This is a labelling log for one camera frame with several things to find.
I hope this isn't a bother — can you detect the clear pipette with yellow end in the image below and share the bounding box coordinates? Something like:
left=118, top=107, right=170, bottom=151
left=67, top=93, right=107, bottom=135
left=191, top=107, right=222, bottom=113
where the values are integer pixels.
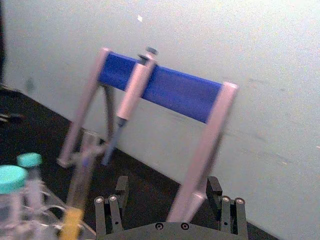
left=57, top=138, right=101, bottom=240

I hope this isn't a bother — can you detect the large clear teal-capped tube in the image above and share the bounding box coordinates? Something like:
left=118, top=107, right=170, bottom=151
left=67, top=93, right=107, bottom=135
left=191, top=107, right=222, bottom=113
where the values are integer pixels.
left=0, top=164, right=29, bottom=240

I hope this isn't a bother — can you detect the black table cloth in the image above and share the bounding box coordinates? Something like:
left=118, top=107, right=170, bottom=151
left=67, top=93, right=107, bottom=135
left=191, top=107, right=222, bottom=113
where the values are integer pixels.
left=0, top=84, right=281, bottom=240

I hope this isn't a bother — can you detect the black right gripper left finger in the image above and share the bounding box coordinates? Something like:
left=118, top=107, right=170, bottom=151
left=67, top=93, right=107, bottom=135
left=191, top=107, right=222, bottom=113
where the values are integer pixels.
left=94, top=175, right=130, bottom=237

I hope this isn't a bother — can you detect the silver stand with blue bar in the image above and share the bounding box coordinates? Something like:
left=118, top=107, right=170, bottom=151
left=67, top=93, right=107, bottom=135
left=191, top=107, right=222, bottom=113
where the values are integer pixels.
left=56, top=46, right=239, bottom=224

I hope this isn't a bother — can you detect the small clear teal-capped tube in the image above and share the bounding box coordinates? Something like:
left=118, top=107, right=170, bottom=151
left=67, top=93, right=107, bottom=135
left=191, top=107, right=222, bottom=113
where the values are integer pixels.
left=16, top=152, right=45, bottom=216

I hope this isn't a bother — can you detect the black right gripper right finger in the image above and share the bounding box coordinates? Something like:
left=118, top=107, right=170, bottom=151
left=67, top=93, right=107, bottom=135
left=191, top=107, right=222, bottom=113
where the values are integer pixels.
left=205, top=175, right=249, bottom=237

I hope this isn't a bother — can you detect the dark upright post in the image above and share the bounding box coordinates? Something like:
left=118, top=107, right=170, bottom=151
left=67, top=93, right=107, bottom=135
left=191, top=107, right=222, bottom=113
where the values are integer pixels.
left=0, top=0, right=7, bottom=87

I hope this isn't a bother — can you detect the grey pipette with blue tip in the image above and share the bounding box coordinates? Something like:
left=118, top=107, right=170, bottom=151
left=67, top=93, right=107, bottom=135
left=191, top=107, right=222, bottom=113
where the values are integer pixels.
left=100, top=46, right=160, bottom=166

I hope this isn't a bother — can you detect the clear plastic tube rack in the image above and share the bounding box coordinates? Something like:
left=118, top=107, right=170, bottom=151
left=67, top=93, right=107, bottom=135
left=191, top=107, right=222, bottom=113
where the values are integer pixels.
left=0, top=181, right=97, bottom=240

